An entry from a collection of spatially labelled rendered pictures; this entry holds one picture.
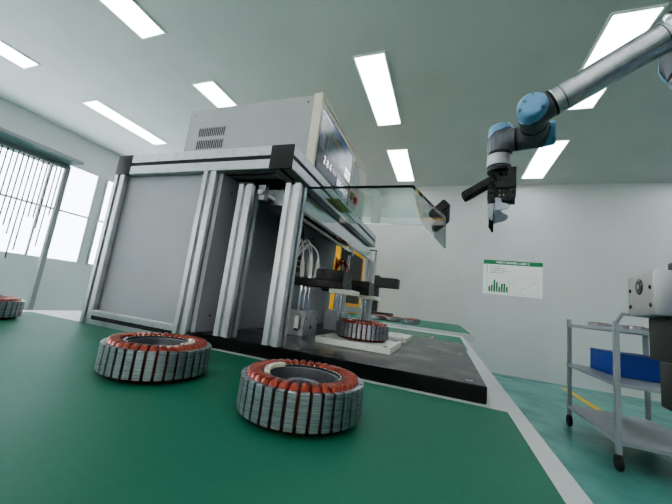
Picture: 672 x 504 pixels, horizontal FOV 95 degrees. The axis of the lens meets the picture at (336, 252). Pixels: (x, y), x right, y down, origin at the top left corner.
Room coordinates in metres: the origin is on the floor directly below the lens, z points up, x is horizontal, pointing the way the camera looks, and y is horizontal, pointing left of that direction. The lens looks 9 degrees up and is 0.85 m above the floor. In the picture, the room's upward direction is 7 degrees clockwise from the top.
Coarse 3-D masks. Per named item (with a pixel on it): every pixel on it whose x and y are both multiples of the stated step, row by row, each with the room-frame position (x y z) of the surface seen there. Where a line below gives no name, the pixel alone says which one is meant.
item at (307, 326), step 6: (294, 312) 0.69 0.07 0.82; (300, 312) 0.68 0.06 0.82; (306, 312) 0.69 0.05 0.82; (312, 312) 0.72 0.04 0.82; (300, 318) 0.68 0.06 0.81; (306, 318) 0.69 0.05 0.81; (312, 318) 0.72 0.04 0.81; (288, 324) 0.69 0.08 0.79; (300, 324) 0.68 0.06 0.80; (306, 324) 0.69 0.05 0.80; (312, 324) 0.72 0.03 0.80; (288, 330) 0.69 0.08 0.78; (294, 330) 0.69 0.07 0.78; (300, 330) 0.68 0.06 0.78; (306, 330) 0.70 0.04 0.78; (312, 330) 0.73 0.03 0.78; (300, 336) 0.68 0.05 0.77
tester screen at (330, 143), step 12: (324, 120) 0.67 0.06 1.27; (324, 132) 0.68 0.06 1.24; (336, 132) 0.74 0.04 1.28; (324, 144) 0.68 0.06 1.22; (336, 144) 0.75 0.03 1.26; (336, 156) 0.76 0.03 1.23; (348, 156) 0.85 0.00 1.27; (324, 168) 0.70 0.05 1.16; (336, 168) 0.77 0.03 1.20; (348, 168) 0.86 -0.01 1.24
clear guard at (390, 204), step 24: (312, 192) 0.59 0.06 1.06; (336, 192) 0.57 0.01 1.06; (360, 192) 0.55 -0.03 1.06; (384, 192) 0.54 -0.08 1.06; (408, 192) 0.53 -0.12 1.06; (336, 216) 0.74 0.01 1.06; (360, 216) 0.71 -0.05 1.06; (384, 216) 0.69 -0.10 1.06; (408, 216) 0.67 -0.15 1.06; (432, 216) 0.54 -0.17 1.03
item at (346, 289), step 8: (320, 272) 0.68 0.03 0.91; (328, 272) 0.67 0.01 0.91; (336, 272) 0.66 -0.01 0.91; (344, 272) 0.66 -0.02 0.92; (296, 280) 0.69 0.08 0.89; (304, 280) 0.69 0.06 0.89; (312, 280) 0.68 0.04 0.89; (320, 280) 0.67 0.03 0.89; (328, 280) 0.67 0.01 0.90; (336, 280) 0.67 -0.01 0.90; (344, 280) 0.67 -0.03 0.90; (304, 288) 0.72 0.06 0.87; (328, 288) 0.71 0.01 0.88; (336, 288) 0.66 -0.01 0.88; (344, 288) 0.67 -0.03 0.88; (304, 296) 0.72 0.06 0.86; (304, 304) 0.72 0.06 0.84
